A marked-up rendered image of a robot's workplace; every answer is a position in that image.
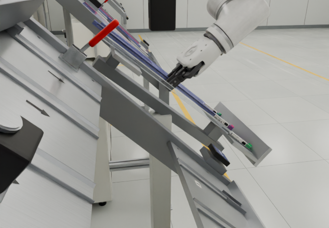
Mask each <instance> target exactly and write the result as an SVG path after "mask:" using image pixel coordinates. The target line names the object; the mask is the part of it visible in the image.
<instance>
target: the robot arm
mask: <svg viewBox="0 0 329 228"><path fill-rule="evenodd" d="M207 11H208V13H209V14H210V15H211V16H212V17H213V18H214V19H215V20H216V22H214V23H213V24H212V25H211V26H210V27H209V28H208V29H206V33H205V34H204V36H203V37H202V38H200V39H199V40H197V41H196V42H194V43H193V44H192V45H190V46H189V47H188V48H187V49H185V50H184V51H183V52H182V53H181V54H179V55H178V56H177V61H178V63H177V64H176V67H175V68H174V69H173V70H172V71H171V72H170V73H169V74H168V75H167V76H168V77H169V78H168V79H167V80H166V81H167V82H168V83H170V84H171V85H172V86H174V87H176V86H178V85H179V84H180V83H181V82H183V81H184V80H186V79H187V78H189V79H190V78H192V77H197V76H199V75H200V74H201V73H202V72H203V71H204V70H206V69H207V68H208V67H209V66H210V65H211V64H212V63H213V62H214V61H215V60H216V59H217V58H218V57H219V56H220V55H223V54H227V53H228V52H229V51H230V50H231V49H232V48H233V47H235V46H236V45H237V44H238V43H239V42H240V41H241V40H243V39H244V38H245V37H246V36H247V35H248V34H249V33H251V32H252V31H253V30H254V29H255V28H256V27H258V26H259V25H260V24H261V23H262V22H263V21H265V20H266V19H267V18H268V17H269V16H270V13H271V11H270V7H269V5H268V3H267V2H266V0H208V2H207Z"/></svg>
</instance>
